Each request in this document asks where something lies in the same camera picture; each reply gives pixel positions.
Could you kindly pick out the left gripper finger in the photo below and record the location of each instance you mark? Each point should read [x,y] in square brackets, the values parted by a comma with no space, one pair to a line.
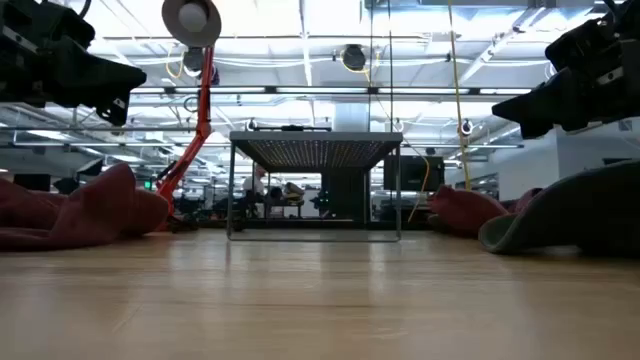
[95,77]

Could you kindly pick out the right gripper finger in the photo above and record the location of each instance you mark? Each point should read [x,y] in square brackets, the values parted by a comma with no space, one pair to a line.
[560,102]

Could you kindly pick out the dark green baseball cap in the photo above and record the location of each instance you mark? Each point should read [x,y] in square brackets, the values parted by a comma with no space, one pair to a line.
[575,210]

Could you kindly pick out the maroon knit beanie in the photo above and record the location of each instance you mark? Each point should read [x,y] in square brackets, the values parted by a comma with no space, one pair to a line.
[465,207]
[75,215]

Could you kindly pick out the black studio softbox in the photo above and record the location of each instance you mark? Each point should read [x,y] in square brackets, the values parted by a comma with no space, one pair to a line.
[91,167]

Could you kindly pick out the small round ceiling reel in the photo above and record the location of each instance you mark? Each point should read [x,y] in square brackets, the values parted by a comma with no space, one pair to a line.
[465,127]

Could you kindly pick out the red desk lamp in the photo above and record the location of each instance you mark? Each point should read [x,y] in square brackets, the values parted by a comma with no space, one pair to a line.
[202,100]

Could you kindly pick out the black monitor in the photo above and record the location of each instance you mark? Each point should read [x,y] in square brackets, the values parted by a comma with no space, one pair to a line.
[32,181]

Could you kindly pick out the black equipment cabinet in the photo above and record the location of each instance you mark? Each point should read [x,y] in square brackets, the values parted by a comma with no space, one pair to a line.
[412,172]

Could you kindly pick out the person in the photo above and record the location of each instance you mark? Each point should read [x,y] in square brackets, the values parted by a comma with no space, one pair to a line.
[254,184]

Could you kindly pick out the grey perforated metal shelf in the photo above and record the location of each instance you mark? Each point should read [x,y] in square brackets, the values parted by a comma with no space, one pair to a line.
[315,137]

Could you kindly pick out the black aluminium table frame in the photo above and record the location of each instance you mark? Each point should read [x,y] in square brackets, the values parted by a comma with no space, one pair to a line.
[300,224]

